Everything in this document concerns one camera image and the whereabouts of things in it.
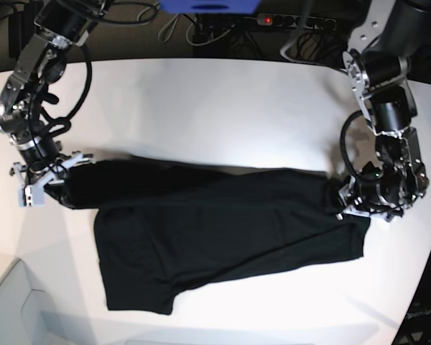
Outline white tray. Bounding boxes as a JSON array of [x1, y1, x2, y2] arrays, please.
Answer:
[[0, 260, 57, 344]]

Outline black power strip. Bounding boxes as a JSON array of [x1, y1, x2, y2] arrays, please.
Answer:
[[256, 14, 338, 31]]

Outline black box on floor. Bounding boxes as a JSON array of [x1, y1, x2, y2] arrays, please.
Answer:
[[8, 11, 24, 60]]

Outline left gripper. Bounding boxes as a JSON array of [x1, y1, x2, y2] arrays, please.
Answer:
[[338, 161, 429, 222]]

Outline blue box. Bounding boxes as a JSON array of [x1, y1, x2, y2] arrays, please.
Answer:
[[160, 0, 260, 14]]

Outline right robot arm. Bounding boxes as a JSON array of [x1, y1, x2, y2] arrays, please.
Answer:
[[0, 1, 159, 207]]

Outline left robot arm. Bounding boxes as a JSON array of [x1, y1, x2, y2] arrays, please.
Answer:
[[336, 1, 431, 222]]

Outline black graphic t-shirt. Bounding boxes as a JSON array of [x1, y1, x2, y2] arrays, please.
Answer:
[[58, 159, 371, 315]]

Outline white cable loop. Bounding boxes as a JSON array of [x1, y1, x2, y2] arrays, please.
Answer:
[[136, 6, 184, 42]]

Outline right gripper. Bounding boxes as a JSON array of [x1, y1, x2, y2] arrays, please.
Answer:
[[9, 138, 96, 201]]

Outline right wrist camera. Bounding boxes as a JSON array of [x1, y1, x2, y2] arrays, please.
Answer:
[[18, 185, 45, 207]]

